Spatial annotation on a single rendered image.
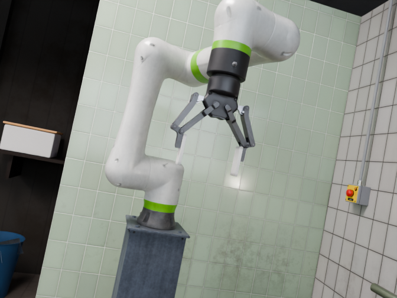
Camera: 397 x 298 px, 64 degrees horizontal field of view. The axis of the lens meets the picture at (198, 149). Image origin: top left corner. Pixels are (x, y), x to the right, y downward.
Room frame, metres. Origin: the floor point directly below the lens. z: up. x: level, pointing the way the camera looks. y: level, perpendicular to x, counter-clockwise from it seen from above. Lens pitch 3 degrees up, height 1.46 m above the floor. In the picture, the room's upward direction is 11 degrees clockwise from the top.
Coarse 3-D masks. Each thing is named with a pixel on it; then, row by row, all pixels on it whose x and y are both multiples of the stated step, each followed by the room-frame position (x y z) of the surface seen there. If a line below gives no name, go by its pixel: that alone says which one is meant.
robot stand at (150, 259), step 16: (128, 224) 1.14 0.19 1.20; (176, 224) 1.30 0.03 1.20; (128, 240) 1.10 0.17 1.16; (144, 240) 1.11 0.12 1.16; (160, 240) 1.13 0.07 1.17; (176, 240) 1.14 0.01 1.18; (128, 256) 1.10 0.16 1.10; (144, 256) 1.12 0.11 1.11; (160, 256) 1.13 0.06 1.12; (176, 256) 1.14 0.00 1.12; (128, 272) 1.11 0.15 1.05; (144, 272) 1.12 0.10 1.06; (160, 272) 1.13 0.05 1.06; (176, 272) 1.15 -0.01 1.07; (128, 288) 1.11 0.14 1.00; (144, 288) 1.12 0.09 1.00; (160, 288) 1.14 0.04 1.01; (176, 288) 1.15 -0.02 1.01
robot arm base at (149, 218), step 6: (144, 210) 1.18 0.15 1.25; (150, 210) 1.17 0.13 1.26; (138, 216) 1.20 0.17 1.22; (144, 216) 1.17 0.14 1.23; (150, 216) 1.16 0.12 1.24; (156, 216) 1.16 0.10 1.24; (162, 216) 1.16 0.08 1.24; (168, 216) 1.18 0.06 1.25; (138, 222) 1.18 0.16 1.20; (144, 222) 1.16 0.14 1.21; (150, 222) 1.15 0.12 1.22; (156, 222) 1.15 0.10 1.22; (162, 222) 1.16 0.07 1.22; (168, 222) 1.17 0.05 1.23; (174, 222) 1.21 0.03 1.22; (156, 228) 1.15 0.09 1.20; (162, 228) 1.15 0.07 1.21; (168, 228) 1.17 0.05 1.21; (174, 228) 1.20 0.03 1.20
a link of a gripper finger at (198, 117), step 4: (212, 104) 0.71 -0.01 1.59; (216, 104) 0.71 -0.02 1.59; (208, 108) 0.71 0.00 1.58; (212, 108) 0.71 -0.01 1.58; (200, 112) 0.72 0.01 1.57; (204, 112) 0.71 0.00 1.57; (208, 112) 0.71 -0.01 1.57; (196, 116) 0.71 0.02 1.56; (200, 116) 0.71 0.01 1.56; (204, 116) 0.71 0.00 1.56; (192, 120) 0.71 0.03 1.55; (196, 120) 0.71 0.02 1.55; (184, 124) 0.73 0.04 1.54; (188, 124) 0.71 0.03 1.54; (192, 124) 0.71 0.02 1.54; (180, 128) 0.71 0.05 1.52; (184, 128) 0.71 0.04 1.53; (188, 128) 0.71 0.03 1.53; (180, 132) 0.71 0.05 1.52
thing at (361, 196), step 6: (348, 186) 1.77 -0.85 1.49; (354, 186) 1.71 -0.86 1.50; (360, 186) 1.68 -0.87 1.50; (354, 192) 1.71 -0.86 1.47; (360, 192) 1.68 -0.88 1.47; (366, 192) 1.69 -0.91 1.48; (348, 198) 1.75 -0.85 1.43; (354, 198) 1.70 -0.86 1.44; (360, 198) 1.68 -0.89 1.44; (366, 198) 1.69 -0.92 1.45; (360, 204) 1.68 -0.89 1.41; (366, 204) 1.69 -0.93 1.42
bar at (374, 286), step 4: (372, 284) 1.10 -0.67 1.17; (376, 284) 1.09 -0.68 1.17; (372, 288) 1.09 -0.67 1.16; (376, 288) 1.08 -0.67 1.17; (380, 288) 1.07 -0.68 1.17; (384, 288) 1.06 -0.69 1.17; (376, 292) 1.07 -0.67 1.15; (380, 292) 1.06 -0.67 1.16; (384, 292) 1.04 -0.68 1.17; (388, 292) 1.03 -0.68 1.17; (380, 296) 1.06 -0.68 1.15; (384, 296) 1.04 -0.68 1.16; (388, 296) 1.02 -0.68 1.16; (392, 296) 1.01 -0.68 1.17; (396, 296) 1.00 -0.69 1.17
